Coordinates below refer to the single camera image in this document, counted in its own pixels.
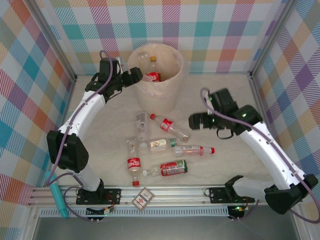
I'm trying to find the cola bottle orange cap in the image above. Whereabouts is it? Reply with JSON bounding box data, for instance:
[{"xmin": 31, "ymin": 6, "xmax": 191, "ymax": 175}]
[{"xmin": 145, "ymin": 56, "xmax": 162, "ymax": 83}]

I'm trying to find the white label bottle green band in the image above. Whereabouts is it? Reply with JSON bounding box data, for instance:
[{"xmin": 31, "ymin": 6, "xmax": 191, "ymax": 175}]
[{"xmin": 149, "ymin": 137, "xmax": 181, "ymax": 154}]

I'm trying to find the beige waste bin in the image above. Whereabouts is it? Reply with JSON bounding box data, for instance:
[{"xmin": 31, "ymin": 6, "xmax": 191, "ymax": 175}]
[{"xmin": 127, "ymin": 44, "xmax": 185, "ymax": 116}]

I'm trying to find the clear bottle red cap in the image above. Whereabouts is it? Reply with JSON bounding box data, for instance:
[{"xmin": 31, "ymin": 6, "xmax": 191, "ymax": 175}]
[{"xmin": 172, "ymin": 144, "xmax": 216, "ymax": 158}]

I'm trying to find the clear bottle grey label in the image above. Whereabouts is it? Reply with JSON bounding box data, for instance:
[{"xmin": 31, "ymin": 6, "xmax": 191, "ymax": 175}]
[{"xmin": 135, "ymin": 112, "xmax": 149, "ymax": 150}]

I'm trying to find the red green label bottle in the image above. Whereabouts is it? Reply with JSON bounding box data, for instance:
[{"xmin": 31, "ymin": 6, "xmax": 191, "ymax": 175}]
[{"xmin": 142, "ymin": 159, "xmax": 189, "ymax": 178}]

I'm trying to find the aluminium base beam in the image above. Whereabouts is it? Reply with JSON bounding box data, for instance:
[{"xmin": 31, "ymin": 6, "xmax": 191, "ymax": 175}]
[{"xmin": 27, "ymin": 184, "xmax": 305, "ymax": 207}]

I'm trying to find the playing card box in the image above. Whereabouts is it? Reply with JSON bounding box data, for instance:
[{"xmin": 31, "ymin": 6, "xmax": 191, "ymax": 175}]
[{"xmin": 131, "ymin": 187, "xmax": 154, "ymax": 211}]

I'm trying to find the black connector board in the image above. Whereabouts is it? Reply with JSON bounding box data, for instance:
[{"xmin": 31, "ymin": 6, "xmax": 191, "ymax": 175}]
[
  {"xmin": 227, "ymin": 205, "xmax": 248, "ymax": 222},
  {"xmin": 86, "ymin": 206, "xmax": 116, "ymax": 223}
]

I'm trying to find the teal pen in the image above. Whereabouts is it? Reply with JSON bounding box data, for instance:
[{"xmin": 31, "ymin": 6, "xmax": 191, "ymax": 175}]
[{"xmin": 45, "ymin": 171, "xmax": 69, "ymax": 219}]

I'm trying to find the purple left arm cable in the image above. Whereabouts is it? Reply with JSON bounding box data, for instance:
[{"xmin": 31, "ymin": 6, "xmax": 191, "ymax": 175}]
[{"xmin": 46, "ymin": 49, "xmax": 113, "ymax": 222}]

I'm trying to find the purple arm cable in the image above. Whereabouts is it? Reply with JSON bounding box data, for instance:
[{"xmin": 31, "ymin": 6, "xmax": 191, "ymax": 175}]
[
  {"xmin": 199, "ymin": 87, "xmax": 320, "ymax": 223},
  {"xmin": 46, "ymin": 49, "xmax": 113, "ymax": 222}
]

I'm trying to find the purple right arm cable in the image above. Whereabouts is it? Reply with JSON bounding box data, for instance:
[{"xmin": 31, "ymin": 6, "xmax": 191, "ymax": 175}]
[{"xmin": 199, "ymin": 87, "xmax": 320, "ymax": 223}]

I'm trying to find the aluminium floor rail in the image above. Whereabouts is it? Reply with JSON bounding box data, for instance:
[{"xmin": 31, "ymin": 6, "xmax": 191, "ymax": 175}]
[
  {"xmin": 44, "ymin": 76, "xmax": 77, "ymax": 187},
  {"xmin": 248, "ymin": 73, "xmax": 296, "ymax": 176}
]

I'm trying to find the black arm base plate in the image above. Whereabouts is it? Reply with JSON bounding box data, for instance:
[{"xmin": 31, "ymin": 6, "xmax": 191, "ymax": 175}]
[
  {"xmin": 208, "ymin": 186, "xmax": 256, "ymax": 204},
  {"xmin": 76, "ymin": 187, "xmax": 122, "ymax": 205}
]

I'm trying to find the aluminium frame post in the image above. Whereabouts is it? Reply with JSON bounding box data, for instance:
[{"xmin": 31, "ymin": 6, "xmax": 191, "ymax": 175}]
[
  {"xmin": 29, "ymin": 0, "xmax": 78, "ymax": 82},
  {"xmin": 248, "ymin": 0, "xmax": 300, "ymax": 79}
]

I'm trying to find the white slotted cable duct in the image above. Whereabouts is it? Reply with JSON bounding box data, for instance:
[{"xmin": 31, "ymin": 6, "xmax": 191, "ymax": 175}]
[{"xmin": 39, "ymin": 206, "xmax": 230, "ymax": 218}]

